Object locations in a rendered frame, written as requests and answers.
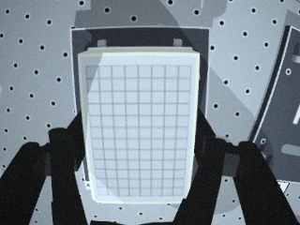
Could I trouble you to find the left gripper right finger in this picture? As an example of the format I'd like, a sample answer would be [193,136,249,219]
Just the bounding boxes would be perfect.
[172,106,300,225]

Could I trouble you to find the dark grey ru reject nest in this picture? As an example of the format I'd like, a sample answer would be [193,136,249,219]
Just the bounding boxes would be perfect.
[248,25,300,184]

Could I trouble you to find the white deep-well block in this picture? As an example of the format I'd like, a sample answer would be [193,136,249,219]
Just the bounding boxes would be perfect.
[78,46,200,203]

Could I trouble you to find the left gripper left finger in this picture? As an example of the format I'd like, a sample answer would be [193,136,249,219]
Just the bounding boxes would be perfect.
[0,110,87,225]

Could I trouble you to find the white label plate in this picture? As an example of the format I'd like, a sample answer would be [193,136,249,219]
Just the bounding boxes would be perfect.
[277,181,290,194]

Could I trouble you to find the dark grey ro nest plate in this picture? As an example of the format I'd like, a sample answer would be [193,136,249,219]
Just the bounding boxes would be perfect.
[70,26,211,117]

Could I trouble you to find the grey flat base plate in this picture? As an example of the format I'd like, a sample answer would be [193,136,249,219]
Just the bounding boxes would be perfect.
[0,0,300,225]

